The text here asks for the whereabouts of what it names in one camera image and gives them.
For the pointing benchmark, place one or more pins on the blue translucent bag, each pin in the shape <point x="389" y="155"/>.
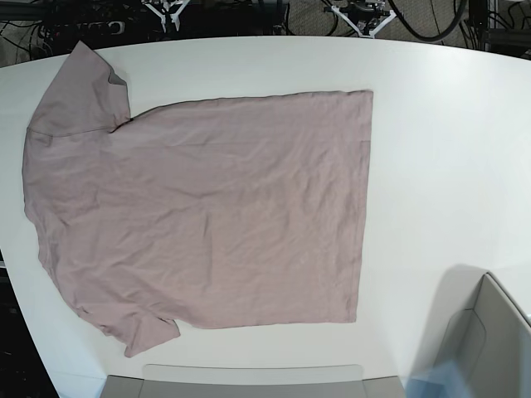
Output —
<point x="444" y="380"/>

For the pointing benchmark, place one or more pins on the grey tray bottom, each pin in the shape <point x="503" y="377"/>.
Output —
<point x="190" y="381"/>

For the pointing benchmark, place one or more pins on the pink T-shirt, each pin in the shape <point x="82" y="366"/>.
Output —
<point x="220" y="213"/>

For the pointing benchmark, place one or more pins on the grey box right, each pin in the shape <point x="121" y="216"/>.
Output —
<point x="490" y="343"/>

